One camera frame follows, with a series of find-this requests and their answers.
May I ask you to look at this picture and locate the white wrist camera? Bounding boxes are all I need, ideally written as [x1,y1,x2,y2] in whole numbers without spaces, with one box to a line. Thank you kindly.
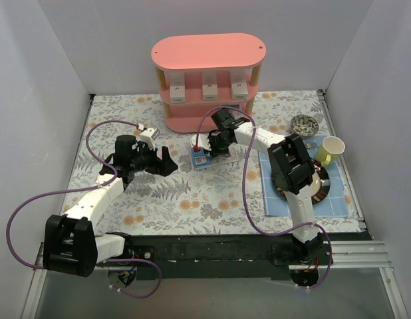
[138,128,160,150]
[191,134,211,154]

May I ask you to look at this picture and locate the floral patterned tablecloth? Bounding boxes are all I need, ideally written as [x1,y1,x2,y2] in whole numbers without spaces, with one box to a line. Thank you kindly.
[57,89,362,237]

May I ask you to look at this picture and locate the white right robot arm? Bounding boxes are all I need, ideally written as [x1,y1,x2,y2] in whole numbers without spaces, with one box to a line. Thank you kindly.
[207,107,323,264]

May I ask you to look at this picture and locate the floral patterned ceramic bowl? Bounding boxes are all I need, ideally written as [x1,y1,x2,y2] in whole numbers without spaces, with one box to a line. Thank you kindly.
[290,114,319,139]

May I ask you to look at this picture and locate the white Harry's razor box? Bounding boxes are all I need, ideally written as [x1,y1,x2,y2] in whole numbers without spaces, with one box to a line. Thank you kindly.
[170,72,186,104]

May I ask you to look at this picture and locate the dark rimmed cream plate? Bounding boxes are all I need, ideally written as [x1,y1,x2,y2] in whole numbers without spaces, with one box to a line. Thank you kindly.
[268,150,331,205]

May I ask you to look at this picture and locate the yellow ceramic mug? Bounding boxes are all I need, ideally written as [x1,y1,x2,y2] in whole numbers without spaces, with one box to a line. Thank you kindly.
[316,136,345,167]

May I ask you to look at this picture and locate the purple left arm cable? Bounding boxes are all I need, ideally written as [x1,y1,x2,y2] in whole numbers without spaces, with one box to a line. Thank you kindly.
[5,120,162,298]

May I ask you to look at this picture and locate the Gillette razor blister pack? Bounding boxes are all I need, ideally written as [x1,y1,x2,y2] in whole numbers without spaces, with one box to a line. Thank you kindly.
[188,146,241,171]
[223,104,246,112]

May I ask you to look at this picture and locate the blue checkered cloth napkin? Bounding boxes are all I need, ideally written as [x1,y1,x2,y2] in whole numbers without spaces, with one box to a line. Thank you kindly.
[259,153,348,217]

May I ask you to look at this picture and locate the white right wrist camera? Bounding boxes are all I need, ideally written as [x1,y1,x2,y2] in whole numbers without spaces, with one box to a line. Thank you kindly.
[191,134,211,154]

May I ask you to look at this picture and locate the slim white H razor box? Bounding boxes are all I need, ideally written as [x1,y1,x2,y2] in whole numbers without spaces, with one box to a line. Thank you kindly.
[202,71,218,100]

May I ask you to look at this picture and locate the pink three-tier wooden shelf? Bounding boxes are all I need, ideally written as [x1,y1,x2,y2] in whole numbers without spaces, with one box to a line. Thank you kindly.
[151,33,267,133]

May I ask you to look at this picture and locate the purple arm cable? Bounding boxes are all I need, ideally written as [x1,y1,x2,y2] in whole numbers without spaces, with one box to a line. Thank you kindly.
[5,120,162,298]
[195,106,333,288]

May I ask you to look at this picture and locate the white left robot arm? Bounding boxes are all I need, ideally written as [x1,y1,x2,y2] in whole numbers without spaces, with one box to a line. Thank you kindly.
[43,128,178,277]

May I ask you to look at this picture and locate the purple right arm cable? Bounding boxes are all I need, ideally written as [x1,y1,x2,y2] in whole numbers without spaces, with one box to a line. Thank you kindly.
[195,106,333,288]

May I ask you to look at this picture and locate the metal fork dark handle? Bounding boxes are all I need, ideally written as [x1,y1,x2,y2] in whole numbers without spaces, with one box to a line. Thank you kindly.
[305,142,318,150]

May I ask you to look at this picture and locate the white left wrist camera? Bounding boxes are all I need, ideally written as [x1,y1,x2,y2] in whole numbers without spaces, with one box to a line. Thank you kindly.
[138,128,160,150]

